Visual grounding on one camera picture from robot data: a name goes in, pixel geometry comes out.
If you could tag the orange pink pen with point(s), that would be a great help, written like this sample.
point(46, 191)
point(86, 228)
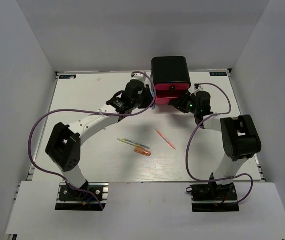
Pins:
point(166, 139)

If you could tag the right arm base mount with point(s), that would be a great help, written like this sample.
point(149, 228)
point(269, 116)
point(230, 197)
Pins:
point(209, 198)

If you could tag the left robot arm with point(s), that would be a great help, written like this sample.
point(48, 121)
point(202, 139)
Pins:
point(66, 140)

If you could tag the blue correction tape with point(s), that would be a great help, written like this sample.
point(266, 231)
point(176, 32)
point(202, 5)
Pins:
point(152, 105)

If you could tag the left blue table label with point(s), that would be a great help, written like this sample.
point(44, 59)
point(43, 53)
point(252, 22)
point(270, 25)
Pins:
point(68, 76)

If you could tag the yellow blue pen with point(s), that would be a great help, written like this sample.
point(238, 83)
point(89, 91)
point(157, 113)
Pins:
point(132, 143)

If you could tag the blue table label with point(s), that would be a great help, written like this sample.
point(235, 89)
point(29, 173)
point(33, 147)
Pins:
point(218, 74)
point(68, 76)

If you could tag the black pink drawer organizer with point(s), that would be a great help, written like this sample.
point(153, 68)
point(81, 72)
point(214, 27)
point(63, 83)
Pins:
point(170, 75)

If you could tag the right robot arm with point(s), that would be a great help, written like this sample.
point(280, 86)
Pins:
point(240, 138)

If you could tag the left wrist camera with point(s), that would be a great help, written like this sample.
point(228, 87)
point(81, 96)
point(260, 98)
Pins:
point(139, 77)

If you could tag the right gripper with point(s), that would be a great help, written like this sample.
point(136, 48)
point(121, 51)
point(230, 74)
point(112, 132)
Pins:
point(180, 103)

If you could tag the right blue table label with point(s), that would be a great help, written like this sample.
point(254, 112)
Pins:
point(218, 74)

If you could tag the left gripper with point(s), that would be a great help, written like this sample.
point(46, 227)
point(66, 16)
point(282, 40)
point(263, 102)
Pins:
point(147, 92)

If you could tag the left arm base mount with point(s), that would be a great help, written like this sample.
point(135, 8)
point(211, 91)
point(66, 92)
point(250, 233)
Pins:
point(69, 199)

